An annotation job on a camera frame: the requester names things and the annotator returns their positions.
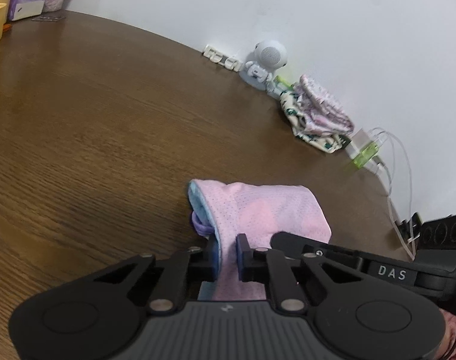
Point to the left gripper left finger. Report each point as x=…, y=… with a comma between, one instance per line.
x=180, y=277

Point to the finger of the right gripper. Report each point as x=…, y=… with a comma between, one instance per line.
x=294, y=246

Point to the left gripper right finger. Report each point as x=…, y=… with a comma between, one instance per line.
x=272, y=269

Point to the pink blue purple garment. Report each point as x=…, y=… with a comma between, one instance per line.
x=259, y=212

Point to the folded floral clothes pile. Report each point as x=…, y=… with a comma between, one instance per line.
x=316, y=116

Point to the black binder clip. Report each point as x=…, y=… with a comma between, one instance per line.
x=410, y=229

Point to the green bottle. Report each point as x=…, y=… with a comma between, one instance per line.
x=367, y=153

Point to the white power strip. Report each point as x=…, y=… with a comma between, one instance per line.
x=361, y=138

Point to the white astronaut figurine speaker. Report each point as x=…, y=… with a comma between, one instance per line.
x=267, y=57

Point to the purple tissue box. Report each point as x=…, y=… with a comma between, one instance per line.
x=22, y=9

